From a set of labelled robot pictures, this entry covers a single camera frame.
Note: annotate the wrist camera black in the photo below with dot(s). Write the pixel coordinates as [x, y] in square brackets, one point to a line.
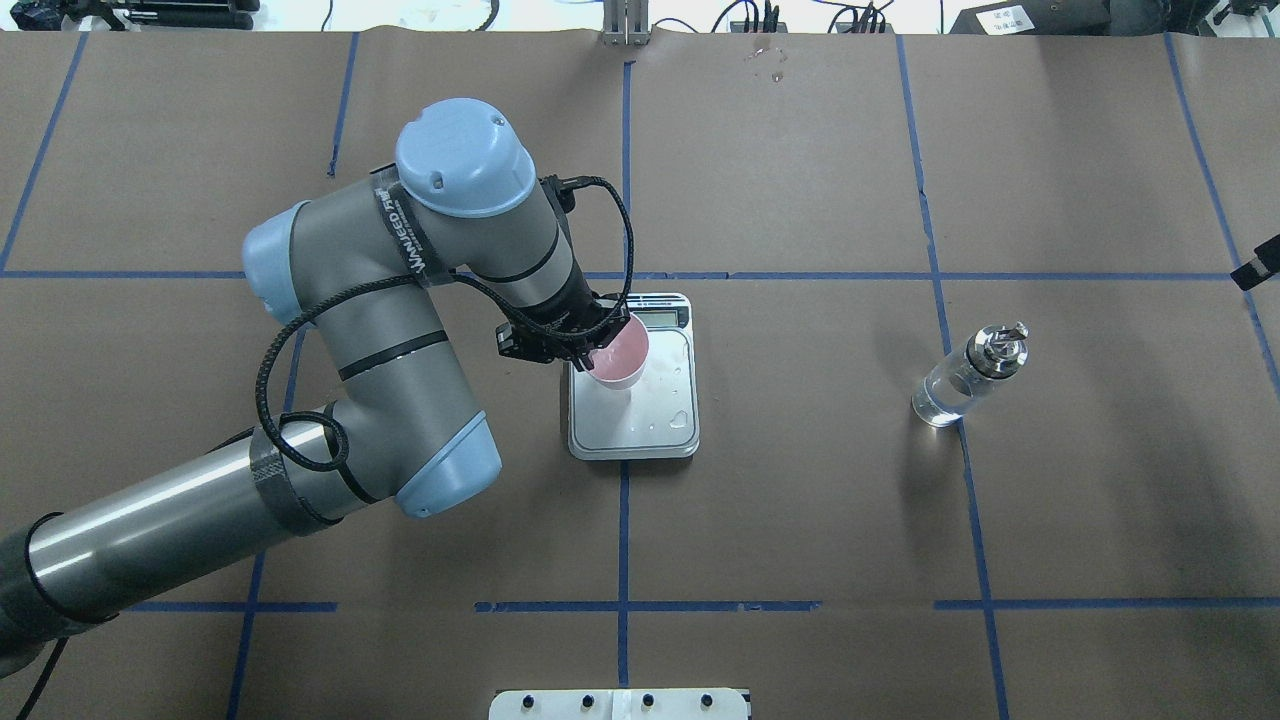
[517, 342]

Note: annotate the digital kitchen scale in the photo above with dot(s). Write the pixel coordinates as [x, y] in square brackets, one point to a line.
[652, 415]

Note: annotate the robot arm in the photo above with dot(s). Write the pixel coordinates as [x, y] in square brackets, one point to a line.
[360, 397]

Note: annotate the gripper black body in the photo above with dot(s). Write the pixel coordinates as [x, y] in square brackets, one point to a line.
[577, 312]

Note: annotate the clear glass sauce bottle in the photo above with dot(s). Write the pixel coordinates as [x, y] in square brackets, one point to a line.
[973, 371]

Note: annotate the black folded tripod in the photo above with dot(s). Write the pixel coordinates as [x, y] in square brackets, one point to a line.
[120, 15]

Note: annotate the aluminium frame post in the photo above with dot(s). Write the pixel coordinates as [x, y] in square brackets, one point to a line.
[626, 23]

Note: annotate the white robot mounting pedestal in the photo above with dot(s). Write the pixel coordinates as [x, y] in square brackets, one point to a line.
[623, 703]

